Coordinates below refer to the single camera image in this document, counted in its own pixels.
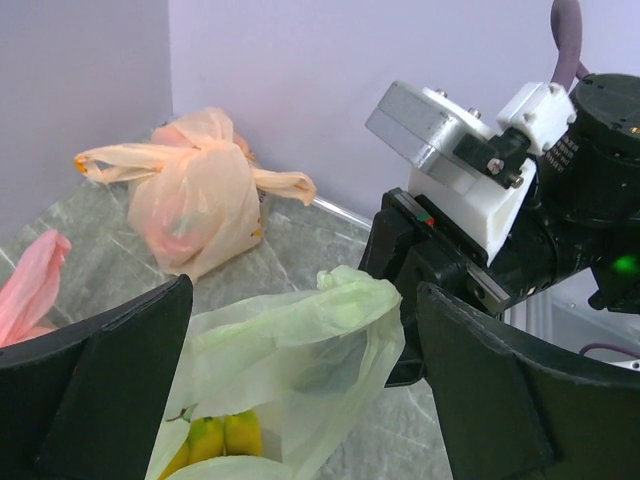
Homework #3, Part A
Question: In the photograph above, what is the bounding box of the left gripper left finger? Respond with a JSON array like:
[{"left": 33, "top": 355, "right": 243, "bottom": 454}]
[{"left": 1, "top": 275, "right": 193, "bottom": 479}]

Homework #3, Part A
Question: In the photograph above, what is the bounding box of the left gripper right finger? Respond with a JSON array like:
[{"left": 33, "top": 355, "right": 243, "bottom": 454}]
[{"left": 416, "top": 283, "right": 639, "bottom": 479}]

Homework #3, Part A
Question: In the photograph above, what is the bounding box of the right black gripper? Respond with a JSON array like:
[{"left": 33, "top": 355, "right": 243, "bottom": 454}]
[{"left": 359, "top": 188, "right": 593, "bottom": 387}]

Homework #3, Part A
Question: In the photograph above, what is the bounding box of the yellow fake banana bunch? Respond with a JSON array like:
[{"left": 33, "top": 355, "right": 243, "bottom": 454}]
[{"left": 159, "top": 409, "right": 263, "bottom": 479}]

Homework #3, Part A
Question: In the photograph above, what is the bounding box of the green avocado-print plastic bag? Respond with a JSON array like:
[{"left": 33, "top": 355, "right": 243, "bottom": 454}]
[{"left": 146, "top": 266, "right": 405, "bottom": 479}]

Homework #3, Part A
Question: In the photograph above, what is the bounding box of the pink tied plastic bag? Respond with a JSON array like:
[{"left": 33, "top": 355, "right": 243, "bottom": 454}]
[{"left": 1, "top": 230, "right": 72, "bottom": 347}]

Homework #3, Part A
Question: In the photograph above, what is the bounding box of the orange tied plastic bag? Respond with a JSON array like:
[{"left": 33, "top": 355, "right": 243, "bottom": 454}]
[{"left": 74, "top": 107, "right": 316, "bottom": 281}]

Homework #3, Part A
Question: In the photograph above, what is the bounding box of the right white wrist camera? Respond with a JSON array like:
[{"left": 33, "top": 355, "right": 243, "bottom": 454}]
[{"left": 365, "top": 81, "right": 577, "bottom": 266}]

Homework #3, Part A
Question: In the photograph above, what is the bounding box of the aluminium mounting rail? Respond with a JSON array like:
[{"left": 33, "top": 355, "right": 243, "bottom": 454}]
[{"left": 500, "top": 288, "right": 639, "bottom": 372}]

